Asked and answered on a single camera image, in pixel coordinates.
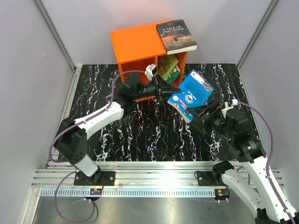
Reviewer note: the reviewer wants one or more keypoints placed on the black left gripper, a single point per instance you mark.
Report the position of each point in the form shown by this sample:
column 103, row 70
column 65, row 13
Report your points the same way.
column 162, row 88

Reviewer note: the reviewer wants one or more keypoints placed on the orange two-compartment shelf box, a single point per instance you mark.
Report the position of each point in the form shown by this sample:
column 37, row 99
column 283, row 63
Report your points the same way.
column 137, row 47

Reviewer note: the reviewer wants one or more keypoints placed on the right black connector box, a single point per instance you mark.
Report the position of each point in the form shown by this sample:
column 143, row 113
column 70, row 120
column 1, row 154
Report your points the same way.
column 222, row 194

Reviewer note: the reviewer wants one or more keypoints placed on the A Tale of Two Cities book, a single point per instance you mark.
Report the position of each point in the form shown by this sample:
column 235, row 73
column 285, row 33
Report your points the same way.
column 176, row 37

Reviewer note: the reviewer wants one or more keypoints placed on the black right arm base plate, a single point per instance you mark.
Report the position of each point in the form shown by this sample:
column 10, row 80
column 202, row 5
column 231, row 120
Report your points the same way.
column 209, row 178

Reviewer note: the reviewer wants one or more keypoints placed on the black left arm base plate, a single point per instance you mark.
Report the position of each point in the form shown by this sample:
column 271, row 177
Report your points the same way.
column 106, row 178

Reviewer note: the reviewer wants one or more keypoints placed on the black connector box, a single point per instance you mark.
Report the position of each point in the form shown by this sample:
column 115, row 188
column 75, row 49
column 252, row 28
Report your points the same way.
column 97, row 192
column 222, row 194

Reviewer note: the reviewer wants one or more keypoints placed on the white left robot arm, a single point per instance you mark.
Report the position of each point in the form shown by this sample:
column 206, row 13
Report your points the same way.
column 72, row 136

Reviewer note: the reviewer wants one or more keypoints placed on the blue book with round badges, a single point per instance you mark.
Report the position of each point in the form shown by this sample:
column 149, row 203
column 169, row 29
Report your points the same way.
column 195, row 91

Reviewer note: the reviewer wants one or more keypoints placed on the slotted white cable duct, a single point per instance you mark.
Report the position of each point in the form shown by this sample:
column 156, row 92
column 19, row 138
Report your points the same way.
column 111, row 192

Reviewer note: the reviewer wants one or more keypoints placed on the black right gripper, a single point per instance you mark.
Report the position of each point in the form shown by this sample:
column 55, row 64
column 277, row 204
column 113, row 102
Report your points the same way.
column 214, row 108

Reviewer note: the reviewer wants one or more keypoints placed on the left black connector box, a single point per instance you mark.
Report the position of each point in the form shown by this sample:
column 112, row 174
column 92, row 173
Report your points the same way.
column 97, row 192

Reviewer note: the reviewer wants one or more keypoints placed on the green coin cover book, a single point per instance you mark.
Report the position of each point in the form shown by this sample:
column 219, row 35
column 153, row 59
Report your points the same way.
column 173, row 74

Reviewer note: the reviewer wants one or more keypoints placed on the lime green spine book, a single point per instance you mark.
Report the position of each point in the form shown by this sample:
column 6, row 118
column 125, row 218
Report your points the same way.
column 166, row 63

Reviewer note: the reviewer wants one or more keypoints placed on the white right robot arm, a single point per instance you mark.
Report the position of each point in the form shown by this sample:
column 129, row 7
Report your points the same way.
column 266, row 201

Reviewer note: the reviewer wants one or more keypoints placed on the aluminium rail frame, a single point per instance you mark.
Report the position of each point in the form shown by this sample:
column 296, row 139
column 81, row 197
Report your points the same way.
column 153, row 148

